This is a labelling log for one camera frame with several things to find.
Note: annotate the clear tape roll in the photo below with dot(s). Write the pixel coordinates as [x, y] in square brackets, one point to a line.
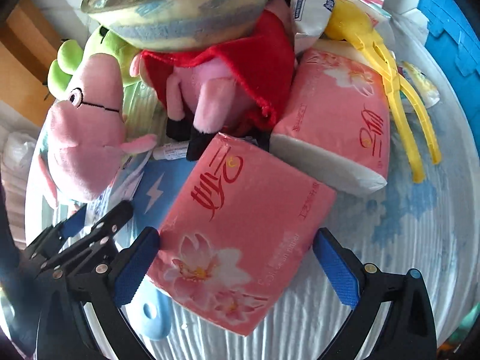
[168, 26]

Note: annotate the light blue plastic device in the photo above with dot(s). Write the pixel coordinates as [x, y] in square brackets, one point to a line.
[165, 187]

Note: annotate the green frog plush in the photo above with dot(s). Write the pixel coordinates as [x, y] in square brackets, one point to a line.
[71, 56]

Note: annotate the white blue tissue packet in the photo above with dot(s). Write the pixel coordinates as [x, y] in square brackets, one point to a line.
[311, 0]

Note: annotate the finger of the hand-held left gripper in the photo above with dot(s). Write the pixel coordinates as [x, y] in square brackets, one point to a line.
[101, 228]
[75, 222]

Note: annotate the pig plush red dress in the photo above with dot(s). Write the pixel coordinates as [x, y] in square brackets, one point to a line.
[232, 63]

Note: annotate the white ointment tube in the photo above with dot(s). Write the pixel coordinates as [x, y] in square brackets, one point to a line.
[170, 152]

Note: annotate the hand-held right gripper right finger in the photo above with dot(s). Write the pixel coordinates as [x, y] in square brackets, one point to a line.
[337, 270]

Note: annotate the pig plush with glasses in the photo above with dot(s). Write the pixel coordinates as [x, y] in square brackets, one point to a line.
[86, 127]

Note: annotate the yellow duck-shaped tongs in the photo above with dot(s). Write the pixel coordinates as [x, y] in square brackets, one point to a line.
[397, 78]

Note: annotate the curved wooden frame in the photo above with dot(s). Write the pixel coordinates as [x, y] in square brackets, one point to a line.
[22, 63]

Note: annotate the yellow wet wipe pack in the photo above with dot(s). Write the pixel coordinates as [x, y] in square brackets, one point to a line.
[423, 86]

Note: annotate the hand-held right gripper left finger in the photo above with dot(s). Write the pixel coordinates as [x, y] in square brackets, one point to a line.
[137, 266]

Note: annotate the blue plastic crate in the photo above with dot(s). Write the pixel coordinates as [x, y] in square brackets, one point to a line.
[450, 26]

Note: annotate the pink floral tissue pack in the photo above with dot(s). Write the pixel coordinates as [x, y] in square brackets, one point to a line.
[337, 112]
[240, 232]

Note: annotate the clear plastic bag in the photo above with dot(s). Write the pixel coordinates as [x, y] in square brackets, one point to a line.
[18, 150]

